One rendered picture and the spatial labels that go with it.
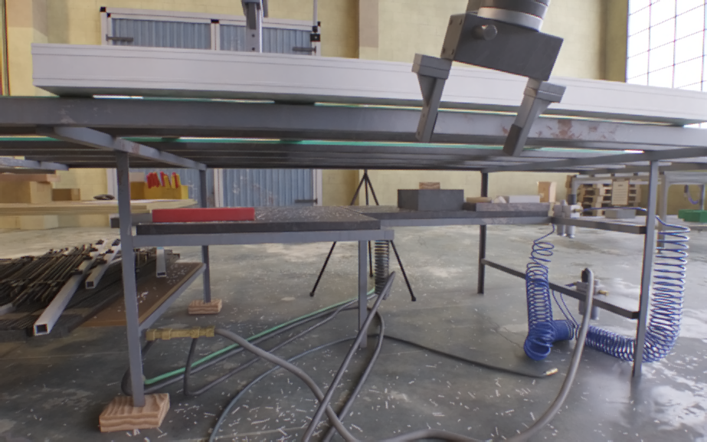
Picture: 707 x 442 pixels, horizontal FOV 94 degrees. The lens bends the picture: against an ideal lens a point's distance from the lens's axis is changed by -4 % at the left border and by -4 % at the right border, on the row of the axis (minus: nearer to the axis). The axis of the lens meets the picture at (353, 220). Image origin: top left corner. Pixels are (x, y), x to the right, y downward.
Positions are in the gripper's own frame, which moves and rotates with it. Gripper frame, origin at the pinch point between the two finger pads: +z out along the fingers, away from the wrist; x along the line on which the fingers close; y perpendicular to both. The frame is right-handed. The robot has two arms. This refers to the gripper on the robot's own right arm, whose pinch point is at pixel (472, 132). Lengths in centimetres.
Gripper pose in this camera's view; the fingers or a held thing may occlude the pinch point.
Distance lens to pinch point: 50.9
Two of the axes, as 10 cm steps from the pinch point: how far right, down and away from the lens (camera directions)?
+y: 1.2, 4.8, -8.7
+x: 9.8, 1.0, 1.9
